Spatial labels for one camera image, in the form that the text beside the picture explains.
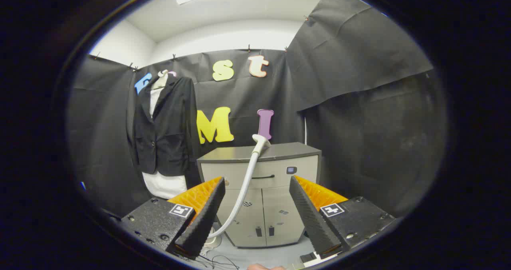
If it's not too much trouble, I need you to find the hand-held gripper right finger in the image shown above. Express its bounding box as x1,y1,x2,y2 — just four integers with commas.
289,175,396,259

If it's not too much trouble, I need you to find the black blazer jacket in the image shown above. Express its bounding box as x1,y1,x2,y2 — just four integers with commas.
127,75,200,177

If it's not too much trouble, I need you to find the white clothes hanger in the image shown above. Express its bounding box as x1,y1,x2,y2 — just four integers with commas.
152,69,170,90

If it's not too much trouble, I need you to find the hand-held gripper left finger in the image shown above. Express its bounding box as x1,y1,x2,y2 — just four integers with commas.
120,177,226,260

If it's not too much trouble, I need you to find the white garment steamer head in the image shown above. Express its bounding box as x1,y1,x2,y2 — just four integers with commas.
207,134,271,239

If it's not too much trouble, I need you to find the grey cabinet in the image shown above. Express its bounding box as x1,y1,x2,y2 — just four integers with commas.
196,142,322,248

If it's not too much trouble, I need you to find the white steamer stand base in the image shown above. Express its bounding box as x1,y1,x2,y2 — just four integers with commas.
202,226,222,249

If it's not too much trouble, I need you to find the black backdrop cloth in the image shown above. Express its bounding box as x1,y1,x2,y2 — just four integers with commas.
66,0,448,218

